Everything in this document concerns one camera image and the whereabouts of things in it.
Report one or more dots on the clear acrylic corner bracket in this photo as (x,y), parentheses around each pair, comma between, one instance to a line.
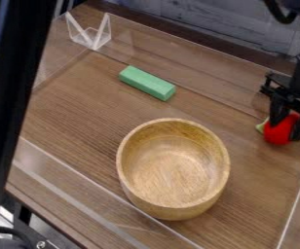
(91,37)

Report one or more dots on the wooden bowl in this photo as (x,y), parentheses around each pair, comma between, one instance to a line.
(174,167)

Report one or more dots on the black table leg bracket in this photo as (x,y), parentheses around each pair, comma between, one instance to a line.
(17,217)

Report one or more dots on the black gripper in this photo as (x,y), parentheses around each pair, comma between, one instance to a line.
(286,86)

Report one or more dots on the red toy strawberry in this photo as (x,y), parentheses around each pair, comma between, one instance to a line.
(279,134)

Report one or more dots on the green rectangular block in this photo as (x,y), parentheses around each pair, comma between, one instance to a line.
(148,83)

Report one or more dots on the clear acrylic tray wall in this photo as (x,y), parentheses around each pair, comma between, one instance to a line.
(83,112)

